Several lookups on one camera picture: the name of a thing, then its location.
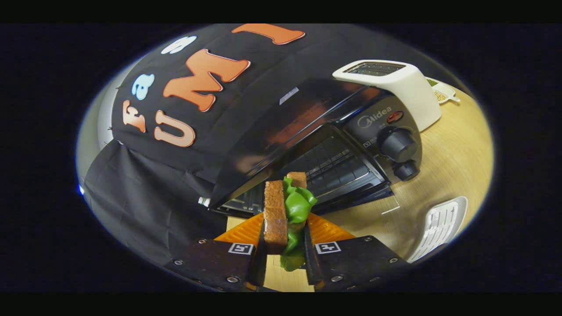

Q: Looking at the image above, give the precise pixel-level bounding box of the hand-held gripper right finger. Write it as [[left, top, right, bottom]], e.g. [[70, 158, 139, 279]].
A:
[[304, 213, 411, 292]]

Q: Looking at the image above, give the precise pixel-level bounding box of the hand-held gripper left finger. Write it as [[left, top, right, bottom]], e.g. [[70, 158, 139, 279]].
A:
[[165, 212, 266, 292]]

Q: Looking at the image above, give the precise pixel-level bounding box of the lettuce toast sandwich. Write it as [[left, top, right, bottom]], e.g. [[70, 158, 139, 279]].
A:
[[263, 172, 317, 272]]

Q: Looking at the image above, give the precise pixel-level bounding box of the black toaster oven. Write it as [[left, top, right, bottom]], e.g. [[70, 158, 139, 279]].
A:
[[210, 78, 423, 219]]

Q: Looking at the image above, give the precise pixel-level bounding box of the white pop-up toaster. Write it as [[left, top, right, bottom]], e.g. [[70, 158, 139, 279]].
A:
[[332, 60, 442, 132]]

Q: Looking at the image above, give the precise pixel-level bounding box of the black backdrop cloth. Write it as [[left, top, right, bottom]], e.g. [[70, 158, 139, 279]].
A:
[[81, 24, 396, 268]]

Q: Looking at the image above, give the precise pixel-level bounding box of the white ridged tray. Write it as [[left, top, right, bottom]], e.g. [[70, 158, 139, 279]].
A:
[[407, 196, 468, 263]]

